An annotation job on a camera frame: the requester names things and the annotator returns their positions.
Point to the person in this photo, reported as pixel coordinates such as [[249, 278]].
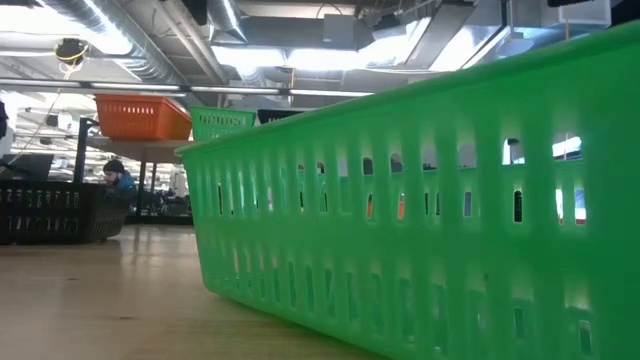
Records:
[[114, 167]]

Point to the black plastic basket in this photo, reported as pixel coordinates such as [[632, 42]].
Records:
[[272, 116], [60, 220]]

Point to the green plastic basket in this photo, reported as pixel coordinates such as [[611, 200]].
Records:
[[500, 100], [220, 125]]

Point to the black aluminium table frame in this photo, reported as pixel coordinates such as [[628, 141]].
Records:
[[160, 220]]

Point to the wooden shelf with black legs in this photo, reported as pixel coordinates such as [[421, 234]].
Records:
[[140, 150]]

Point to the black monitor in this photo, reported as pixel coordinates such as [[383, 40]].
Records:
[[27, 167]]

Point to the long ceiling light bar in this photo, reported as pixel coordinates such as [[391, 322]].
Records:
[[140, 86]]

